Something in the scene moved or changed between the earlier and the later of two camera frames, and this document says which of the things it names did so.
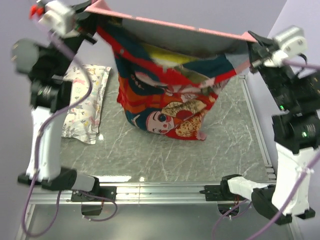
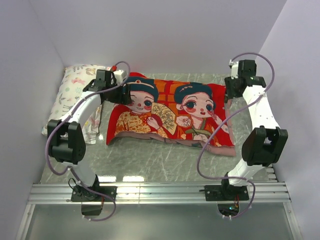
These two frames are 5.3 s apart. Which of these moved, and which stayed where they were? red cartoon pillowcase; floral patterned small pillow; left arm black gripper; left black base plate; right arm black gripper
Moved: right arm black gripper; red cartoon pillowcase; left arm black gripper
Stayed: floral patterned small pillow; left black base plate
